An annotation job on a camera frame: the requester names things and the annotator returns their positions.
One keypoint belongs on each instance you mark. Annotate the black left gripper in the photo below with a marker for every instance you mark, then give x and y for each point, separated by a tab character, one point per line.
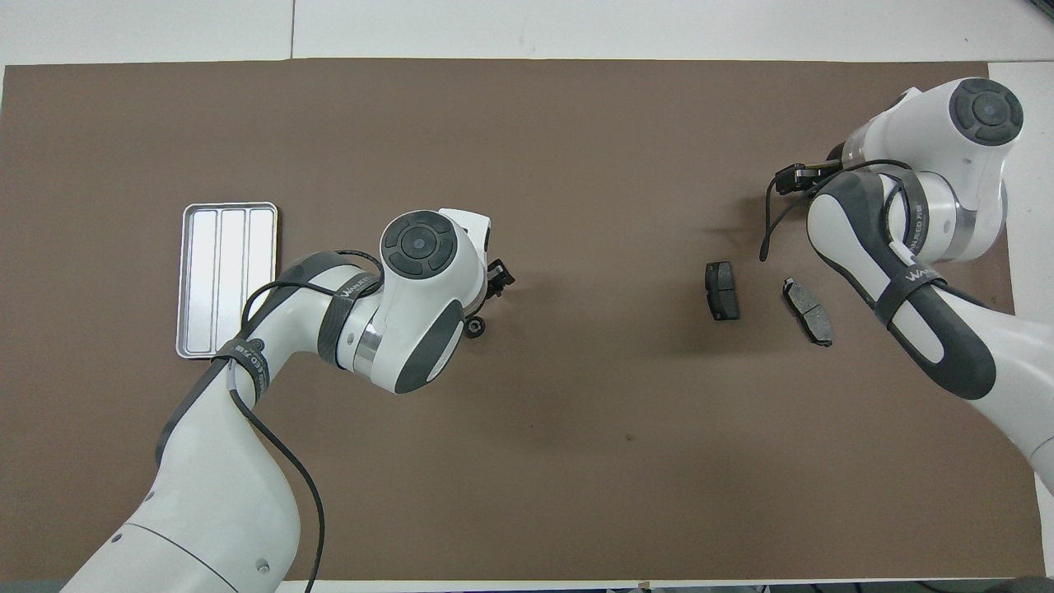
502	276

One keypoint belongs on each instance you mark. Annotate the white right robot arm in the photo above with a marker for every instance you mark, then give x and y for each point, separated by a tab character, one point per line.
947	214

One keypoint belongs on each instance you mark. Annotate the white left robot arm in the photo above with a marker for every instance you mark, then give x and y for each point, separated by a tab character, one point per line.
412	280

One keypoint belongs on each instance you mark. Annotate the silver metal tray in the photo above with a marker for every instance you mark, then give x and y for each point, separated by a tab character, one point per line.
222	263

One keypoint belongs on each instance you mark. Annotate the brown table mat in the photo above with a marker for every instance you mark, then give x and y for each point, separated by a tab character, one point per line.
576	165

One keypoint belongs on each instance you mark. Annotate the dark grey brake pad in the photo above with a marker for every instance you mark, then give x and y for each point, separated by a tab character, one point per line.
808	311
722	290

